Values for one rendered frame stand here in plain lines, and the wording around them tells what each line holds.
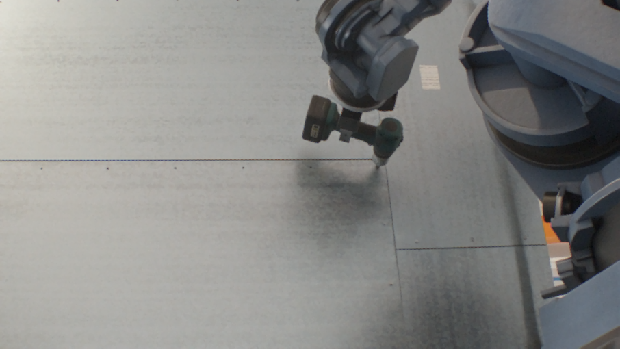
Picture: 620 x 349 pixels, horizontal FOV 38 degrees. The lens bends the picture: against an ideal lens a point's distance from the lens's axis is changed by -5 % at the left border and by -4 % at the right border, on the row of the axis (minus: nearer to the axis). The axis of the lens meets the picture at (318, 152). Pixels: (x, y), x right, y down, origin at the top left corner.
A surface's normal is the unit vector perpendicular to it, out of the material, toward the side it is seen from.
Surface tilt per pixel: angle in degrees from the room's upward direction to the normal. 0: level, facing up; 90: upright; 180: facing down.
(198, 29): 90
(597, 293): 90
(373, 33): 106
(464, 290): 90
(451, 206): 90
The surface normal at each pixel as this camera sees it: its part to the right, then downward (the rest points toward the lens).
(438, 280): 0.11, -0.51
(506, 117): -0.45, -0.42
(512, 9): -0.83, -0.22
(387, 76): 0.62, 0.71
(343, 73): -0.35, -0.13
